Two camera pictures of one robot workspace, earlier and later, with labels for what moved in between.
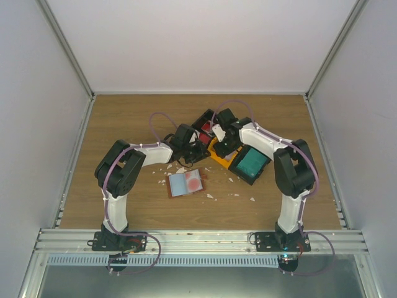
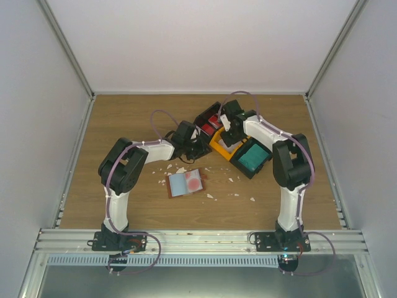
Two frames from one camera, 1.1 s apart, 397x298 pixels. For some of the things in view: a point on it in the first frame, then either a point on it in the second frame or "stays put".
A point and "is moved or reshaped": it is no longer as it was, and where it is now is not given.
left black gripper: x=200 y=154 stays put
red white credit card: x=193 y=180 stays put
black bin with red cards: x=204 y=126 is moved or reshaped
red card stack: x=204 y=138 to x=208 y=128
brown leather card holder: x=178 y=185 stays put
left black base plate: x=115 y=241 stays put
